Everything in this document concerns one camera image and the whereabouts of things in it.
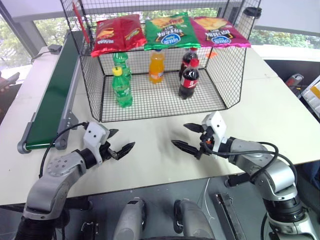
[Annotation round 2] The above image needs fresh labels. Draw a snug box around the thin white cable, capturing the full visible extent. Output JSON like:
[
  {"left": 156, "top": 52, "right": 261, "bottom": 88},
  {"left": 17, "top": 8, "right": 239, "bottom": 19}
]
[{"left": 199, "top": 178, "right": 216, "bottom": 222}]

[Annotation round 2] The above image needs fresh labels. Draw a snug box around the black power adapter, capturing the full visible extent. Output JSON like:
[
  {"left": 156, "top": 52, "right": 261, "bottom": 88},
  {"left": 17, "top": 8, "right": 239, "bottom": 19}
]
[{"left": 48, "top": 44, "right": 63, "bottom": 55}]

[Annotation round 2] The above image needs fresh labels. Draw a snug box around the white storage box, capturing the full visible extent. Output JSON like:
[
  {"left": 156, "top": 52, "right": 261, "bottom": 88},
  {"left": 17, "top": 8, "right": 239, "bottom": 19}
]
[{"left": 301, "top": 74, "right": 320, "bottom": 115}]

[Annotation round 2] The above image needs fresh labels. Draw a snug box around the red sign strip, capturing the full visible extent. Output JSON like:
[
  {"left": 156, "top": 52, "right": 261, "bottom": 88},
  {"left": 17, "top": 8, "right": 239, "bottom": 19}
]
[{"left": 71, "top": 0, "right": 91, "bottom": 45}]

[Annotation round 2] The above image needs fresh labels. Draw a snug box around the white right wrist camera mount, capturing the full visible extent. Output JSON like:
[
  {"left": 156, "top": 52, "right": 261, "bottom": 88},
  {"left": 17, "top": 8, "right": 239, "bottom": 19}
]
[{"left": 201, "top": 110, "right": 229, "bottom": 154}]

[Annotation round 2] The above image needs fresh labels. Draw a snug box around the black table clamp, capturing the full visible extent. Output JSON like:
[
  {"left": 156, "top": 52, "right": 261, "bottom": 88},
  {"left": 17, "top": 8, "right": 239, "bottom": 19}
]
[{"left": 225, "top": 173, "right": 251, "bottom": 188}]

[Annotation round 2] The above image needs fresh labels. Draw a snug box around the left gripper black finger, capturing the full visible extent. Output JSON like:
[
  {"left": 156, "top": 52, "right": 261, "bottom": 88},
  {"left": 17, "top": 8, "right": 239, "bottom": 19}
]
[
  {"left": 115, "top": 141, "right": 137, "bottom": 161},
  {"left": 107, "top": 128, "right": 120, "bottom": 140}
]

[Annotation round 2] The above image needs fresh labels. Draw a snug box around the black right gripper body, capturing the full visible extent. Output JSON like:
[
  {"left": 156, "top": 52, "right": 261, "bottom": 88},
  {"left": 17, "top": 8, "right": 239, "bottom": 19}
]
[{"left": 195, "top": 125, "right": 216, "bottom": 161}]

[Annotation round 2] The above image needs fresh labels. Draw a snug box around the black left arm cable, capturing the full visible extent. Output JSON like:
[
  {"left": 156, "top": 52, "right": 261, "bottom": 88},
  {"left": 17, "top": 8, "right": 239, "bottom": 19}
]
[{"left": 39, "top": 121, "right": 89, "bottom": 179}]

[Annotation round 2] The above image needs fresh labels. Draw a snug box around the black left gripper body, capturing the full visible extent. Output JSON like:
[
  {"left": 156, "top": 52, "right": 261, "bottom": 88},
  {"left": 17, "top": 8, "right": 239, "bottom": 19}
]
[{"left": 98, "top": 140, "right": 119, "bottom": 162}]

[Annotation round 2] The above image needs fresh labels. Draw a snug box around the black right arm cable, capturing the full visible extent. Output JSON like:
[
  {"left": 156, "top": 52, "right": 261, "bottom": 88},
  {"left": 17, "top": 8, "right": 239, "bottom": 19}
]
[{"left": 216, "top": 141, "right": 299, "bottom": 185}]

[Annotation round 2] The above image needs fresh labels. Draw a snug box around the cola bottle red cap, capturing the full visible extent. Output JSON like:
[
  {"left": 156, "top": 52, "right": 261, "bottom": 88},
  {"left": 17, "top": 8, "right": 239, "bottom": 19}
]
[
  {"left": 178, "top": 46, "right": 200, "bottom": 81},
  {"left": 178, "top": 59, "right": 201, "bottom": 100}
]

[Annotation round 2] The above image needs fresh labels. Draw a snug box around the green chips bag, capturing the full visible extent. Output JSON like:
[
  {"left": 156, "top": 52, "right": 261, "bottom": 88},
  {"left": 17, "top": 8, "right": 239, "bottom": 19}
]
[{"left": 143, "top": 11, "right": 202, "bottom": 52}]

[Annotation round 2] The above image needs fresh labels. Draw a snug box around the silver robot left leg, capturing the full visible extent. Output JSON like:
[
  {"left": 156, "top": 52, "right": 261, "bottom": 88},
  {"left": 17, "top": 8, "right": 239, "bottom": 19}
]
[{"left": 112, "top": 198, "right": 148, "bottom": 240}]

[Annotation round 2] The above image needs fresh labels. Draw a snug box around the green conveyor belt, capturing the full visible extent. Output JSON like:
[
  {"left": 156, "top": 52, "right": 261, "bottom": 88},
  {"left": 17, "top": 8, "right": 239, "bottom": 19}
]
[{"left": 16, "top": 29, "right": 87, "bottom": 154}]

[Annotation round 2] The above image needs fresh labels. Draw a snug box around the grey cylinder black lid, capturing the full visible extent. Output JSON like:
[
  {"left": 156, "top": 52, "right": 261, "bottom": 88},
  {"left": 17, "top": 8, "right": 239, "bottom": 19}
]
[{"left": 239, "top": 6, "right": 263, "bottom": 42}]

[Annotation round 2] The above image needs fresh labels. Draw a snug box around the silver robot leg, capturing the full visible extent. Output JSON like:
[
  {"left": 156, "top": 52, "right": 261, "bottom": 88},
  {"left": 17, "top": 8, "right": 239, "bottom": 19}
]
[
  {"left": 173, "top": 198, "right": 216, "bottom": 240},
  {"left": 112, "top": 198, "right": 148, "bottom": 240}
]

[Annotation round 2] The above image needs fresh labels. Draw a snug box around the pink chips bag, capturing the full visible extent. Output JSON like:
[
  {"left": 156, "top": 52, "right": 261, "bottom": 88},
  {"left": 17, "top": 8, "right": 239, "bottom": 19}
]
[{"left": 189, "top": 16, "right": 252, "bottom": 49}]

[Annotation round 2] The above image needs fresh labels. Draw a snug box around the grey adapter cable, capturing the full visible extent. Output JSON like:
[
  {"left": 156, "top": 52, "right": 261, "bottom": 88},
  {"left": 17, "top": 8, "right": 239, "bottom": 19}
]
[{"left": 30, "top": 50, "right": 52, "bottom": 65}]

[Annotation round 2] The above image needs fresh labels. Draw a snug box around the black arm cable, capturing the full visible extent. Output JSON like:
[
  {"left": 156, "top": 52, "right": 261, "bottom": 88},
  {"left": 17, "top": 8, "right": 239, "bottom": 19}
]
[
  {"left": 216, "top": 141, "right": 299, "bottom": 185},
  {"left": 39, "top": 121, "right": 89, "bottom": 179}
]

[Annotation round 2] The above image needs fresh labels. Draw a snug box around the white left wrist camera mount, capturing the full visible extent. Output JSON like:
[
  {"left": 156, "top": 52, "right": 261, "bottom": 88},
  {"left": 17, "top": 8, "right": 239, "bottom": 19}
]
[{"left": 82, "top": 121, "right": 111, "bottom": 166}]

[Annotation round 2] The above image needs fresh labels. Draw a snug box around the black table frame bar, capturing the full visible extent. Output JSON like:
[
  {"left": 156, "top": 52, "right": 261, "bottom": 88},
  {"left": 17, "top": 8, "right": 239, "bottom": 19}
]
[{"left": 215, "top": 191, "right": 248, "bottom": 240}]

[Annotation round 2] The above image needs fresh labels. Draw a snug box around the black wire mesh shelf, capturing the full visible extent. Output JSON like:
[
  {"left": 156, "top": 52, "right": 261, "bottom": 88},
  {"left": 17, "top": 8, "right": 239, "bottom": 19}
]
[{"left": 59, "top": 0, "right": 263, "bottom": 124}]

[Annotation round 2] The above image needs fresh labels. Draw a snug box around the red chips bag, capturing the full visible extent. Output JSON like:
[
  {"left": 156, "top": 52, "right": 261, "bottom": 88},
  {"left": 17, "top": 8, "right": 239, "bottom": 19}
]
[{"left": 90, "top": 13, "right": 148, "bottom": 59}]

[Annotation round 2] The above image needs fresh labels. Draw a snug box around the silver robot right leg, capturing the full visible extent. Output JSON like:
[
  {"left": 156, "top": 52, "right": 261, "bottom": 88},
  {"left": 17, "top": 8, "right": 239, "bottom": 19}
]
[{"left": 173, "top": 198, "right": 216, "bottom": 240}]

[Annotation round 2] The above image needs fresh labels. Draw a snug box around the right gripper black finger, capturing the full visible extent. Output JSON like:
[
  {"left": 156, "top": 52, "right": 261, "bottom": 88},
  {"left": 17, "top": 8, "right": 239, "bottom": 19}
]
[
  {"left": 182, "top": 122, "right": 205, "bottom": 134},
  {"left": 170, "top": 139, "right": 201, "bottom": 157}
]

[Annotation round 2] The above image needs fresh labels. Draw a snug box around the orange soda bottle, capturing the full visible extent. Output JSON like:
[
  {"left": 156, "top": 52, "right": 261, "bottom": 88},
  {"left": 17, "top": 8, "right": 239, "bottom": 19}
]
[{"left": 148, "top": 48, "right": 167, "bottom": 85}]

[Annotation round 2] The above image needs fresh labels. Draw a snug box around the bystander hand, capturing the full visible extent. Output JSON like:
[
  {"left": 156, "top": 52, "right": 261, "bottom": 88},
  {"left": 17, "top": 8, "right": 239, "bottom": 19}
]
[{"left": 0, "top": 76, "right": 13, "bottom": 93}]

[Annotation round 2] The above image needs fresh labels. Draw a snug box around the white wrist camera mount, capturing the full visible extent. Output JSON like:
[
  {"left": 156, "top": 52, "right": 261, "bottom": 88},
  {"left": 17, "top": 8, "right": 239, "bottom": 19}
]
[
  {"left": 201, "top": 110, "right": 229, "bottom": 154},
  {"left": 82, "top": 121, "right": 111, "bottom": 166}
]

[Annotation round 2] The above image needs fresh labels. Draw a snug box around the green soda bottle yellow cap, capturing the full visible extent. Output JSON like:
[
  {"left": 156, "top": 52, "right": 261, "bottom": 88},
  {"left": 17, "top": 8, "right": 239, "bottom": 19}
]
[{"left": 111, "top": 66, "right": 134, "bottom": 109}]

